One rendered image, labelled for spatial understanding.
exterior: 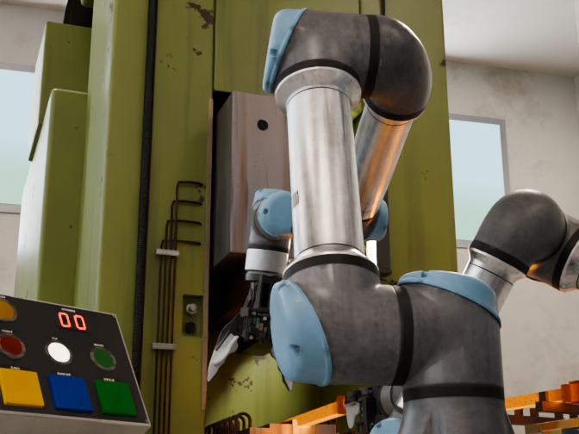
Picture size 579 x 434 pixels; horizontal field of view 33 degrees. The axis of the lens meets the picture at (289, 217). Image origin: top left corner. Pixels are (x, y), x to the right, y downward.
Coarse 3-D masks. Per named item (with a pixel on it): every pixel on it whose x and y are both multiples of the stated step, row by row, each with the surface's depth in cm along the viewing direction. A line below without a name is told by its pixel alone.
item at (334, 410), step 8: (320, 408) 201; (328, 408) 197; (336, 408) 193; (344, 408) 189; (296, 416) 214; (304, 416) 209; (312, 416) 205; (320, 416) 201; (328, 416) 198; (336, 416) 198; (304, 424) 210; (312, 424) 210
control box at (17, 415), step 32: (0, 320) 181; (32, 320) 186; (64, 320) 192; (96, 320) 198; (0, 352) 175; (32, 352) 180; (128, 384) 191; (0, 416) 166; (32, 416) 170; (64, 416) 174; (96, 416) 179
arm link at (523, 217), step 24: (528, 192) 150; (504, 216) 147; (528, 216) 146; (552, 216) 148; (480, 240) 147; (504, 240) 145; (528, 240) 145; (552, 240) 149; (480, 264) 146; (504, 264) 144; (528, 264) 146; (504, 288) 146; (384, 432) 143
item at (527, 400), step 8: (568, 384) 192; (576, 384) 192; (552, 392) 196; (560, 392) 194; (568, 392) 192; (576, 392) 191; (512, 400) 205; (520, 400) 203; (528, 400) 201; (536, 400) 199; (552, 400) 195; (560, 400) 195; (568, 400) 191; (576, 400) 190; (512, 408) 207; (520, 408) 207
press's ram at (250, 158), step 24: (240, 96) 232; (264, 96) 234; (216, 120) 244; (240, 120) 230; (264, 120) 232; (216, 144) 241; (240, 144) 228; (264, 144) 230; (288, 144) 232; (216, 168) 239; (240, 168) 226; (264, 168) 228; (288, 168) 230; (216, 192) 236; (240, 192) 224; (216, 216) 234; (240, 216) 223; (216, 240) 231; (240, 240) 221; (216, 264) 230
